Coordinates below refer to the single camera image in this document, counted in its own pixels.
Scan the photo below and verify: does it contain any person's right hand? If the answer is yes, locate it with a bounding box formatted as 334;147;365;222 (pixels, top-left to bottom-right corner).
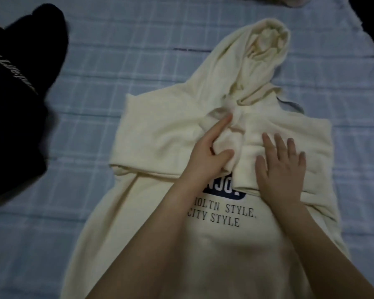
255;132;307;211

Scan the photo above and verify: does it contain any person's left hand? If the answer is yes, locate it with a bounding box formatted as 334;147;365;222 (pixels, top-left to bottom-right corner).
179;113;235;191

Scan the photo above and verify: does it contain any cream printed hoodie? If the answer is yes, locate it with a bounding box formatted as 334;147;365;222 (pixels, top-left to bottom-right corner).
61;17;351;299

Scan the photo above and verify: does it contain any bed with blue plaid sheet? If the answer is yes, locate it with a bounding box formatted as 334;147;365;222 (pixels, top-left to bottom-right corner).
0;0;374;299

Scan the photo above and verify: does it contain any black hoodie with white lettering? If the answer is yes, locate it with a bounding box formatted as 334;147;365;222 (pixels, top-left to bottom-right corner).
0;2;70;214

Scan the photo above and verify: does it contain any person's left forearm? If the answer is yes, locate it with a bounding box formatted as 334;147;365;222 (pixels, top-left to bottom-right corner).
86;180;212;299

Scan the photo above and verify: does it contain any person's right forearm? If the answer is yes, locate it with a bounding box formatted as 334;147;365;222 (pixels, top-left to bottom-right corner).
268;196;374;299

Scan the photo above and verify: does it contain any pinkish crumpled blanket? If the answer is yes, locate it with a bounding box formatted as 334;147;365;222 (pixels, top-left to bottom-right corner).
252;0;312;9

